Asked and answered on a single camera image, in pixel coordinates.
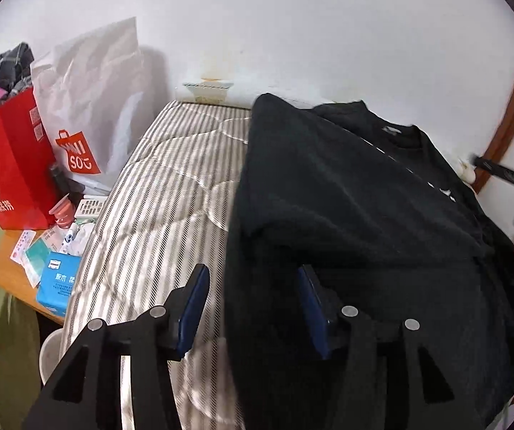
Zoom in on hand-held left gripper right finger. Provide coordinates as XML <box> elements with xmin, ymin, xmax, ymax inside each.
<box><xmin>296</xmin><ymin>264</ymin><xmax>499</xmax><ymax>430</ymax></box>

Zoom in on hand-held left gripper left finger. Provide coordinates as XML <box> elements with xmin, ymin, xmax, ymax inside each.
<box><xmin>21</xmin><ymin>263</ymin><xmax>211</xmax><ymax>430</ymax></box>

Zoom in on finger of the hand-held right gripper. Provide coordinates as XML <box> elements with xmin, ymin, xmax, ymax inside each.
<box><xmin>472</xmin><ymin>156</ymin><xmax>514</xmax><ymax>189</ymax></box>

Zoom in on black t-shirt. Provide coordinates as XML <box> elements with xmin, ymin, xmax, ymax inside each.
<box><xmin>223</xmin><ymin>93</ymin><xmax>514</xmax><ymax>430</ymax></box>

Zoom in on plaid clothes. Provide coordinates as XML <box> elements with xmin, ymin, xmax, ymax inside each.
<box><xmin>0</xmin><ymin>42</ymin><xmax>36</xmax><ymax>126</ymax></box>

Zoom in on striped mattress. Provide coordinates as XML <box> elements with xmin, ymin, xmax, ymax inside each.
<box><xmin>62</xmin><ymin>101</ymin><xmax>258</xmax><ymax>430</ymax></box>

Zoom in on blue tissue pack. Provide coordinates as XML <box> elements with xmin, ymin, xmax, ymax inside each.
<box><xmin>37</xmin><ymin>251</ymin><xmax>83</xmax><ymax>316</ymax></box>

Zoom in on white remote control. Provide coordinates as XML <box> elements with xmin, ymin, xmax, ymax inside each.
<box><xmin>74</xmin><ymin>195</ymin><xmax>109</xmax><ymax>220</ymax></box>

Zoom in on white plastic bin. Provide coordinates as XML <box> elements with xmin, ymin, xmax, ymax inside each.
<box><xmin>39</xmin><ymin>329</ymin><xmax>67</xmax><ymax>386</ymax></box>

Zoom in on green white packet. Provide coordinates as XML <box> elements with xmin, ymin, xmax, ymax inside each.
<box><xmin>26</xmin><ymin>239</ymin><xmax>54</xmax><ymax>287</ymax></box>

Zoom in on pink plastic item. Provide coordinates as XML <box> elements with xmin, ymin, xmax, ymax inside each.
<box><xmin>49</xmin><ymin>195</ymin><xmax>76</xmax><ymax>230</ymax></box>

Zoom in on dark bottle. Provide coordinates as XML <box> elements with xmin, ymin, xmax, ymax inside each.
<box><xmin>50</xmin><ymin>163</ymin><xmax>72</xmax><ymax>199</ymax></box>

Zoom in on wooden nightstand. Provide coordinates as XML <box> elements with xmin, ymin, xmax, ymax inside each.
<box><xmin>0</xmin><ymin>228</ymin><xmax>67</xmax><ymax>323</ymax></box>

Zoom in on green cabinet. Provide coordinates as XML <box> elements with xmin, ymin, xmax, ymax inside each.
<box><xmin>0</xmin><ymin>206</ymin><xmax>43</xmax><ymax>413</ymax></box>

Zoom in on white printed pillow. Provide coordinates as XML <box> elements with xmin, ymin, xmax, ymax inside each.
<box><xmin>182</xmin><ymin>80</ymin><xmax>479</xmax><ymax>184</ymax></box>

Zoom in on red paper bag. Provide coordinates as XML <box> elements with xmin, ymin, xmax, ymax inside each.
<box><xmin>0</xmin><ymin>87</ymin><xmax>61</xmax><ymax>230</ymax></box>

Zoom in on white shopping bag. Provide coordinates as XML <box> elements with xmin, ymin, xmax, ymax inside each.
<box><xmin>30</xmin><ymin>16</ymin><xmax>150</xmax><ymax>186</ymax></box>

